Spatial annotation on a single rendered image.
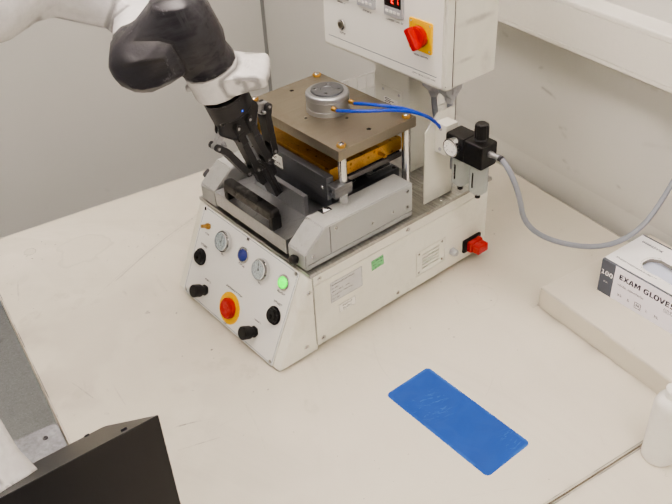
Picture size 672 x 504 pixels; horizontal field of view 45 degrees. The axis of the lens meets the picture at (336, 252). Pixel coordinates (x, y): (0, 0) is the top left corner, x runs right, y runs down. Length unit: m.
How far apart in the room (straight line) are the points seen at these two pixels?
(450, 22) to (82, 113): 1.70
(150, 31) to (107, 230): 0.75
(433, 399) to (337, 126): 0.50
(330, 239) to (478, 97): 0.80
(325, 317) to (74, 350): 0.48
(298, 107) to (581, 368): 0.68
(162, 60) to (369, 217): 0.45
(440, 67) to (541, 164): 0.60
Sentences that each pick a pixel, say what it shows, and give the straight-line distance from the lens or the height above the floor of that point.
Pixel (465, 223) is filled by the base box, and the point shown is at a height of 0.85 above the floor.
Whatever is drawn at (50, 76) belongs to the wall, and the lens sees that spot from 2.78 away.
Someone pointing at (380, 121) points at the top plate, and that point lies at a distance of 1.44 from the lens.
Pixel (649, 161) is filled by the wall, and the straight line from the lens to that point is 1.74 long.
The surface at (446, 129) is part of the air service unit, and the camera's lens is 1.46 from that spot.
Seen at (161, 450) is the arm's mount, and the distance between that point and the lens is 1.04.
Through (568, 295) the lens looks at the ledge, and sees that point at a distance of 1.57.
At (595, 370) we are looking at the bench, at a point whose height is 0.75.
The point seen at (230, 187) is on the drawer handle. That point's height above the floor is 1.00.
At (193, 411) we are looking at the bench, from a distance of 1.42.
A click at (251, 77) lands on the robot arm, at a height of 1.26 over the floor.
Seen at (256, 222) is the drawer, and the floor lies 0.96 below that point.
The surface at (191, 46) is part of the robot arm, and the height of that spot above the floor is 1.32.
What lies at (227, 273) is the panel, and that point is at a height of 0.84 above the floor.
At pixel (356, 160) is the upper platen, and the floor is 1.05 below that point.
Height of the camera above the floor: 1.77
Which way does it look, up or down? 36 degrees down
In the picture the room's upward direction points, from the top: 3 degrees counter-clockwise
